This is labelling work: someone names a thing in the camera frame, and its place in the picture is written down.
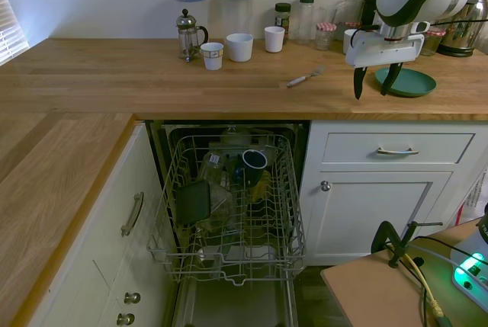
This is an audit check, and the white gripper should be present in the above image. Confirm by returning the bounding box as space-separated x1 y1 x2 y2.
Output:
345 31 425 101

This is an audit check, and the robot base green light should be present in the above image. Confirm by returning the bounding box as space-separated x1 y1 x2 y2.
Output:
449 212 488 303

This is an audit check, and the dishwasher door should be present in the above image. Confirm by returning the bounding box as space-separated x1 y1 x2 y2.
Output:
171 269 299 327

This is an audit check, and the green plate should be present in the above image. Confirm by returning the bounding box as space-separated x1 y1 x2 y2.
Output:
373 67 438 98

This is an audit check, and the wide white cup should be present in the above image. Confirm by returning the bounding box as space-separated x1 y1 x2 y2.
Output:
342 28 363 56

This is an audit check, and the glass jar red checked lid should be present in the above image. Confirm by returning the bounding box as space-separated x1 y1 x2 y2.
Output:
314 21 338 52
419 26 448 57

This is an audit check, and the clear drinking glass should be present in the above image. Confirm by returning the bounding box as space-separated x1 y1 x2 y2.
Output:
317 5 339 25

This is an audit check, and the clear bottle green cap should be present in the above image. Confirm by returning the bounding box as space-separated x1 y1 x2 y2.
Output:
298 0 316 45

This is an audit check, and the stainless steel electric kettle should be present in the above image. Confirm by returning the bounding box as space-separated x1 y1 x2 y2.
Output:
436 0 488 57

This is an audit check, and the small white cup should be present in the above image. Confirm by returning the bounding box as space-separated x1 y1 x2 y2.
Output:
264 26 286 53

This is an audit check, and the spice jar dark lid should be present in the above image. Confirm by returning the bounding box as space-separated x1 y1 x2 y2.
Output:
274 2 292 40

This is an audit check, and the white bowl-shaped cup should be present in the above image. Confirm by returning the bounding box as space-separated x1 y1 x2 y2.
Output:
225 33 255 63

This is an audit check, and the white cabinet with drawer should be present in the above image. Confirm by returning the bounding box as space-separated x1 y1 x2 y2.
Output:
300 120 488 267

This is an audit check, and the dark blue mug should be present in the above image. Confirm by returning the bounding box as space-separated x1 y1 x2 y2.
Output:
242 149 268 191

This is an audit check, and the black table clamp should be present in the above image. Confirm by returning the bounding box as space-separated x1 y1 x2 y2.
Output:
371 220 444 269

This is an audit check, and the yellow plastic item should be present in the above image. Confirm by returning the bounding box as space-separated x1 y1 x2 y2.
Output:
250 169 274 203

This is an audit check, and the clear bag red print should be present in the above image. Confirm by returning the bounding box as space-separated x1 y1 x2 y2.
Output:
455 168 488 229

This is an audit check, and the clear pitcher dark blue lid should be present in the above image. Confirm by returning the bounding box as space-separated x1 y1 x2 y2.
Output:
217 0 253 38

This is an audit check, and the patterned paper cup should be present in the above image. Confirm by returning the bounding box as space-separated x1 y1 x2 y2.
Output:
199 42 224 72

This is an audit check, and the clear glass jar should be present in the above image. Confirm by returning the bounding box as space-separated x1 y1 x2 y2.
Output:
197 151 230 187

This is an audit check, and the glass French press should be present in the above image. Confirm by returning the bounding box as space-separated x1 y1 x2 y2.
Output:
175 8 210 63

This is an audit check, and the clear glass container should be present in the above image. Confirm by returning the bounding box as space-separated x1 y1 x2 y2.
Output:
197 184 238 233

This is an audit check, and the black plastic container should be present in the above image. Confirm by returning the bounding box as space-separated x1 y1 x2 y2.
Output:
175 179 212 228

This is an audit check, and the white corner cabinet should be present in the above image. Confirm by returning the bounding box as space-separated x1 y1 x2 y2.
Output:
26 120 180 327

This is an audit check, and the metal drawer handle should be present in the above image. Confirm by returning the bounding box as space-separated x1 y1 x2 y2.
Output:
377 146 419 156

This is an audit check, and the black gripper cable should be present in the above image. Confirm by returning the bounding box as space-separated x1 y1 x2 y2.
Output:
350 17 488 50

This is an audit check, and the wire dishwasher rack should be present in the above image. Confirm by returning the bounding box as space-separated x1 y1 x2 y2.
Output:
146 134 307 286

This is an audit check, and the grey cable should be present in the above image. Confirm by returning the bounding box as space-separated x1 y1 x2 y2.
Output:
408 245 461 268

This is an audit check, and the yellow cable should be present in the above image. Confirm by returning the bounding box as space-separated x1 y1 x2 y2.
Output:
403 252 445 319

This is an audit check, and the black base cable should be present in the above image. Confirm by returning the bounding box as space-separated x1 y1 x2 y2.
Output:
384 235 488 327

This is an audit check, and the metal cabinet handle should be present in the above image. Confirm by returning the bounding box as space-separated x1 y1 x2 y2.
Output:
120 191 145 238

